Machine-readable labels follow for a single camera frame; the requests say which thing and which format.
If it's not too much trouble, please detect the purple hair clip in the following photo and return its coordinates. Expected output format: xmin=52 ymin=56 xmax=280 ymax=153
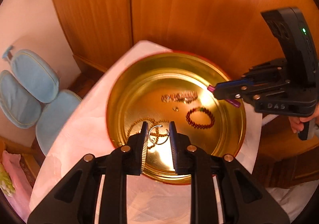
xmin=207 ymin=85 xmax=241 ymax=108

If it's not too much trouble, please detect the rose gold wrist watch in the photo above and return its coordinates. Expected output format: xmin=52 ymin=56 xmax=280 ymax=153
xmin=161 ymin=91 xmax=198 ymax=104

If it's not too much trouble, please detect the dark multicolour bead bracelet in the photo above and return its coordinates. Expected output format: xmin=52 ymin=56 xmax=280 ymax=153
xmin=185 ymin=106 xmax=216 ymax=130

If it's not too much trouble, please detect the amber bead necklace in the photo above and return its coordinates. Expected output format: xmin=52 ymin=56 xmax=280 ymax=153
xmin=126 ymin=117 xmax=171 ymax=150

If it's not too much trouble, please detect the silver hoop ring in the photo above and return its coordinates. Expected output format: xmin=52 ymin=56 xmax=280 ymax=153
xmin=148 ymin=124 xmax=171 ymax=145

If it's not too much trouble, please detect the person's right hand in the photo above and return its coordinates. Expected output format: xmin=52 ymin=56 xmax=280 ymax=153
xmin=288 ymin=107 xmax=319 ymax=133

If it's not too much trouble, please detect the light blue jacket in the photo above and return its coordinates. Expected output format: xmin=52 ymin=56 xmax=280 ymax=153
xmin=266 ymin=182 xmax=318 ymax=223

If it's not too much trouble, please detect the pink bed sheet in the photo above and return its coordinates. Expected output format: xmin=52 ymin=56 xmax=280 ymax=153
xmin=1 ymin=151 xmax=32 ymax=222

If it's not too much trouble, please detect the round red gold tin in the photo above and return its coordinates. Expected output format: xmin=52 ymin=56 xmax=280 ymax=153
xmin=106 ymin=52 xmax=246 ymax=185

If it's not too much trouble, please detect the green plush toy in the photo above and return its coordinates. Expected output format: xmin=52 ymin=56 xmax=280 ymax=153
xmin=0 ymin=163 xmax=15 ymax=197

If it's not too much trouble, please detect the white printed table cloth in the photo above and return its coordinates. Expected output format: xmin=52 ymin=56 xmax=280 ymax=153
xmin=28 ymin=39 xmax=263 ymax=224

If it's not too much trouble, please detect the wooden wardrobe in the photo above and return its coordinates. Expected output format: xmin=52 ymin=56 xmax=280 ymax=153
xmin=46 ymin=0 xmax=319 ymax=189

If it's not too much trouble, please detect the light blue chair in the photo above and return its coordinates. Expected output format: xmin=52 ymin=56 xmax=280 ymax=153
xmin=1 ymin=46 xmax=82 ymax=155

